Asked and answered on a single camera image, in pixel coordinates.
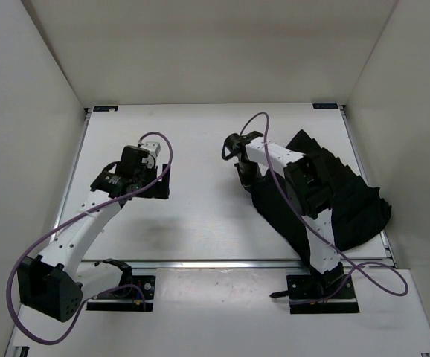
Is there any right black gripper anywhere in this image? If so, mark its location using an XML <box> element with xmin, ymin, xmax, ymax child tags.
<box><xmin>234</xmin><ymin>160</ymin><xmax>264</xmax><ymax>195</ymax></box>

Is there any black pleated skirt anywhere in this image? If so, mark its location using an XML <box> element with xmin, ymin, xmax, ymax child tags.
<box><xmin>246</xmin><ymin>130</ymin><xmax>391</xmax><ymax>266</ymax></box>

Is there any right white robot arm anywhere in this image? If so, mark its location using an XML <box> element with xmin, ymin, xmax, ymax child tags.
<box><xmin>222</xmin><ymin>131</ymin><xmax>343</xmax><ymax>298</ymax></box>

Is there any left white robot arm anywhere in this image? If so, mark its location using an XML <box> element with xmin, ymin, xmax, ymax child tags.
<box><xmin>17</xmin><ymin>141</ymin><xmax>170</xmax><ymax>322</ymax></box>

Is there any right blue corner label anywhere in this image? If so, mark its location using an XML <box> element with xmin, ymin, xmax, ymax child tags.
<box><xmin>312</xmin><ymin>103</ymin><xmax>338</xmax><ymax>110</ymax></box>

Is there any blue corner label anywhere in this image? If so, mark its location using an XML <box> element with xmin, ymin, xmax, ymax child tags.
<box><xmin>312</xmin><ymin>103</ymin><xmax>338</xmax><ymax>110</ymax></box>
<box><xmin>92</xmin><ymin>106</ymin><xmax>118</xmax><ymax>112</ymax></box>

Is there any left blue corner label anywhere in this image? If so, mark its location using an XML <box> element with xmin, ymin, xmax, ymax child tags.
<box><xmin>92</xmin><ymin>106</ymin><xmax>118</xmax><ymax>112</ymax></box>

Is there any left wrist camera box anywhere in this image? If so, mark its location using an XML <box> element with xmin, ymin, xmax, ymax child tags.
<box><xmin>139</xmin><ymin>141</ymin><xmax>161</xmax><ymax>158</ymax></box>

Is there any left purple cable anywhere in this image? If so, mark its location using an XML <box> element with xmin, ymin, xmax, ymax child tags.
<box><xmin>5</xmin><ymin>131</ymin><xmax>174</xmax><ymax>344</ymax></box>

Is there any purple cable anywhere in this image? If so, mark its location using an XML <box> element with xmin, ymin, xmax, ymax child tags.
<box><xmin>5</xmin><ymin>131</ymin><xmax>174</xmax><ymax>344</ymax></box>
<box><xmin>239</xmin><ymin>111</ymin><xmax>409</xmax><ymax>306</ymax></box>

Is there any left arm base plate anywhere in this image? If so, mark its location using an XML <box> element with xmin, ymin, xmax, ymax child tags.
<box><xmin>86</xmin><ymin>269</ymin><xmax>156</xmax><ymax>312</ymax></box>

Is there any aluminium table rail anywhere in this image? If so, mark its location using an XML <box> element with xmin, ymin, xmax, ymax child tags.
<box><xmin>80</xmin><ymin>260</ymin><xmax>394</xmax><ymax>270</ymax></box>

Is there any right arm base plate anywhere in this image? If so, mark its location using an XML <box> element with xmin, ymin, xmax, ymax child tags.
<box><xmin>269</xmin><ymin>274</ymin><xmax>360</xmax><ymax>315</ymax></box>

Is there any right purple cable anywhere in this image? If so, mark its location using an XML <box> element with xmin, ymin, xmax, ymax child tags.
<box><xmin>239</xmin><ymin>111</ymin><xmax>409</xmax><ymax>306</ymax></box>

